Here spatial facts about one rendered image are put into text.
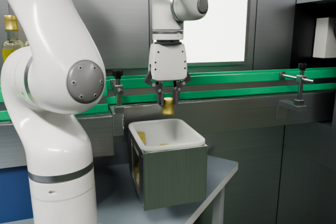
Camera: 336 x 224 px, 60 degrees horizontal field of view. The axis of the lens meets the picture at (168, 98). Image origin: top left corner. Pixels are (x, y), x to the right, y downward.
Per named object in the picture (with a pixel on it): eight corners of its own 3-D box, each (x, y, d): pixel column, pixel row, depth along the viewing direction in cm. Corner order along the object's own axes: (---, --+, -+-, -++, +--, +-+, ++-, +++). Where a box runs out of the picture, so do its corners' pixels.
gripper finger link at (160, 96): (160, 81, 81) (160, 104, 83) (149, 81, 80) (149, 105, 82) (164, 82, 78) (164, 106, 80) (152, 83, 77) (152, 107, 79)
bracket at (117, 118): (121, 125, 96) (120, 105, 94) (125, 135, 87) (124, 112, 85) (109, 126, 95) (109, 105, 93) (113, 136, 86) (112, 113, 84)
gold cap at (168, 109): (176, 114, 81) (176, 99, 80) (164, 115, 80) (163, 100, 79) (172, 111, 84) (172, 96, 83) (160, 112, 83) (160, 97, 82)
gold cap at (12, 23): (9, 31, 88) (8, 15, 87) (21, 31, 87) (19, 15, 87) (2, 30, 84) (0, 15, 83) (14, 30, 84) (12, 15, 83)
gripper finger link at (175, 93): (182, 79, 83) (182, 102, 85) (172, 80, 82) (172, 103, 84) (186, 81, 80) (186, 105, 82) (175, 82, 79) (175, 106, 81)
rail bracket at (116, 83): (119, 103, 96) (117, 65, 93) (127, 117, 80) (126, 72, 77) (109, 104, 95) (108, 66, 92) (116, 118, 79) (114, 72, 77)
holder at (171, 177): (173, 159, 104) (174, 117, 101) (206, 200, 78) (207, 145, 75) (126, 165, 99) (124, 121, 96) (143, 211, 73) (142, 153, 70)
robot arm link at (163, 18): (192, 30, 77) (167, 30, 83) (193, -24, 74) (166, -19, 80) (171, 29, 71) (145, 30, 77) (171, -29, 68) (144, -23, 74)
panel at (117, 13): (243, 63, 128) (248, -19, 121) (247, 64, 125) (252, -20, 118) (17, 71, 102) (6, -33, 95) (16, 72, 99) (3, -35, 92)
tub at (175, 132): (179, 142, 97) (179, 117, 95) (207, 172, 76) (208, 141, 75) (127, 148, 92) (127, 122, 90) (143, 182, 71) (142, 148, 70)
